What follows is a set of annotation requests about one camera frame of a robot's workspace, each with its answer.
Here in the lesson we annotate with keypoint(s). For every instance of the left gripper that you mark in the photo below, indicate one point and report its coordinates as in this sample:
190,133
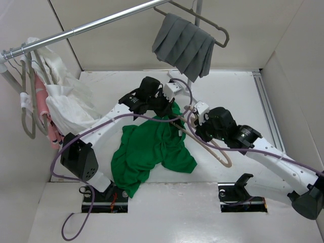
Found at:
165,111

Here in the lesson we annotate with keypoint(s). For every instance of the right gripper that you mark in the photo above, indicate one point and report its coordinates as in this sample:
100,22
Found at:
200,131

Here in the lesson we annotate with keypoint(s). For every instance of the beige plastic hanger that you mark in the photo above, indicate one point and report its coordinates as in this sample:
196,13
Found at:
227,163

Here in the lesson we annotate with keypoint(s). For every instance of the green t shirt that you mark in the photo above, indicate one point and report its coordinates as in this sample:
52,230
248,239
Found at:
147,145

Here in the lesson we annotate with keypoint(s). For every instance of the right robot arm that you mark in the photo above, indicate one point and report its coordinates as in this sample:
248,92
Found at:
298,185

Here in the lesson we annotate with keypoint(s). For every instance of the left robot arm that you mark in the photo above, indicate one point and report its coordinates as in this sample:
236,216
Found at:
79,157

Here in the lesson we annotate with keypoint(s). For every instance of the grey hanger with cloth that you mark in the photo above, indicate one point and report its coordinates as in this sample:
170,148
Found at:
205,20

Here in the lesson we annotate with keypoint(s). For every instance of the grey empty hanger inner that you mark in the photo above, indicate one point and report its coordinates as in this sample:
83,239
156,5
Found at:
30,88

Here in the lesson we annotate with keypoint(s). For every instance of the grey empty hanger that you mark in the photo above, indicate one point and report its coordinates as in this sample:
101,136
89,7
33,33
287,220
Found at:
30,88
25,101

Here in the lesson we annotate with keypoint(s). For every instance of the grey empty hanger outer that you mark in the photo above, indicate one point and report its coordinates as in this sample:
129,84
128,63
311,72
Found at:
25,101

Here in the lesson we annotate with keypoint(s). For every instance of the white rack base foot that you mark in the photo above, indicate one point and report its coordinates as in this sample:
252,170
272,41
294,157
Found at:
181,79

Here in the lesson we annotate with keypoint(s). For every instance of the grey pleated cloth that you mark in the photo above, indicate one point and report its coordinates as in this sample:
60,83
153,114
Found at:
190,62

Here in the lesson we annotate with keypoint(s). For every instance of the white garment on rack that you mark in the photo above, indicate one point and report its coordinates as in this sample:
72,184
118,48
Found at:
69,101

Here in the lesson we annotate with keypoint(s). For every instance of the pink patterned garment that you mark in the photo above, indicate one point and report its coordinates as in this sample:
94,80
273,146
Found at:
54,136

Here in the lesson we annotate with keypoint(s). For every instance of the white rack upright pole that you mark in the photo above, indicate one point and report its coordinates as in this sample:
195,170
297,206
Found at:
10,79

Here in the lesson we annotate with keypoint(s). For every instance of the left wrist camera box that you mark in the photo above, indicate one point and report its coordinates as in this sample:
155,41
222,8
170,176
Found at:
170,90

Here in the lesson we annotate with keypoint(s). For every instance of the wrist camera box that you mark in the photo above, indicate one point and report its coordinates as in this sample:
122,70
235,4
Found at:
170,90
201,110

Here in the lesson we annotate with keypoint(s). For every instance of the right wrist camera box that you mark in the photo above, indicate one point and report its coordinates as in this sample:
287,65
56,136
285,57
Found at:
201,110

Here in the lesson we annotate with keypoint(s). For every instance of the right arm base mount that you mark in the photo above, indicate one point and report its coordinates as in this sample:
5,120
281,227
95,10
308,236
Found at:
234,198

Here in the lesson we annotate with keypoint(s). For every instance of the aluminium rail on table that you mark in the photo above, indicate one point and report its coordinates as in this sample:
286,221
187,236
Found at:
270,118

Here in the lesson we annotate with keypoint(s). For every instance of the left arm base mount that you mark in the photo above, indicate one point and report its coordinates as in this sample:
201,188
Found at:
113,200

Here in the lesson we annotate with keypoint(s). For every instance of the chrome clothes rail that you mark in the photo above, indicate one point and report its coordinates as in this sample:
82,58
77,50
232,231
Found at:
25,48

